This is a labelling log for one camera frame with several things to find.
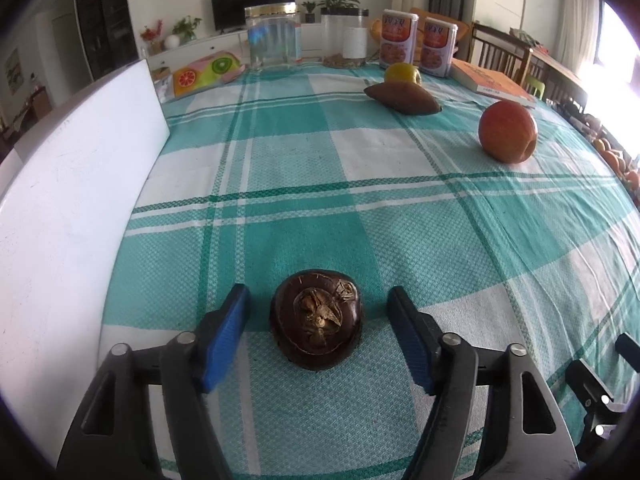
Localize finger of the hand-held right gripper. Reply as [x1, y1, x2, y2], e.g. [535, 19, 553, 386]
[615, 332, 640, 362]
[565, 358, 628, 456]

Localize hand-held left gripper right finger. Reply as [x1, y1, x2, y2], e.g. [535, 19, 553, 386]
[386, 285, 583, 480]

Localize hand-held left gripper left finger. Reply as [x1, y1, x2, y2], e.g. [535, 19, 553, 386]
[56, 283, 252, 480]

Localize dark purple mangosteen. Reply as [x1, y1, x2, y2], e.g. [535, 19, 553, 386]
[269, 270, 366, 372]

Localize white board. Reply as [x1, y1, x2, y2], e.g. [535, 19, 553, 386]
[0, 57, 172, 466]

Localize green white checked tablecloth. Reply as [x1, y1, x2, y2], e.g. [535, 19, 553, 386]
[100, 57, 640, 480]

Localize bowl of oranges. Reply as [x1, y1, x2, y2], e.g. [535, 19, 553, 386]
[590, 135, 640, 192]

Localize red apple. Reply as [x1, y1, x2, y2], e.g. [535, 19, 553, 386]
[478, 100, 538, 164]

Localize small sweet potato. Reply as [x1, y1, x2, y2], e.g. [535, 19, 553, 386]
[363, 83, 441, 116]

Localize fruit print tissue box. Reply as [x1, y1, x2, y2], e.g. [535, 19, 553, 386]
[172, 51, 246, 100]

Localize small yellow green apple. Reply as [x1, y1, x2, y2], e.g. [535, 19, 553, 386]
[384, 62, 422, 85]

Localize orange book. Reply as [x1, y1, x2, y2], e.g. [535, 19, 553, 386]
[450, 58, 538, 108]

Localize wooden side table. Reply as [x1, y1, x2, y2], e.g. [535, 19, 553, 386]
[530, 45, 588, 111]

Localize white television cabinet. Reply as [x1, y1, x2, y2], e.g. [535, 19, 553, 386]
[147, 7, 371, 68]

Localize right orange white carton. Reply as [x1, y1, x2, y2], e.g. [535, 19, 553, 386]
[419, 16, 459, 78]

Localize orange white carton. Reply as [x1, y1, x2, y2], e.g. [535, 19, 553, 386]
[419, 16, 459, 78]
[380, 9, 419, 68]

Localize clear glass jar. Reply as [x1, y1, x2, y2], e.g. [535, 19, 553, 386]
[244, 2, 302, 70]

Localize left orange white carton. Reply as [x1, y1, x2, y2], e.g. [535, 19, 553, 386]
[380, 9, 419, 68]

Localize wooden chair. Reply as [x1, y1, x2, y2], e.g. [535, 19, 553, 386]
[470, 22, 533, 86]

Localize clear container with white roll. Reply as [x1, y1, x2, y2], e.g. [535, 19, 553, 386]
[320, 8, 371, 68]

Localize leafy plant in vase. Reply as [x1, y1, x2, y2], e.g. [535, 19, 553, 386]
[172, 16, 203, 43]

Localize red flower bouquet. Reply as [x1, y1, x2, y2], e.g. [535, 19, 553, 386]
[140, 20, 164, 53]

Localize black television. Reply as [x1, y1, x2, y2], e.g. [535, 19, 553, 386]
[210, 0, 296, 33]

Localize white curtain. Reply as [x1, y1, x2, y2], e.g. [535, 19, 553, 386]
[557, 0, 601, 76]

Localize black tall cabinet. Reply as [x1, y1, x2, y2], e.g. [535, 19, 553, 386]
[74, 0, 138, 81]

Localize framed wall picture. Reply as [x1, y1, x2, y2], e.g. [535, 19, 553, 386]
[5, 47, 24, 93]

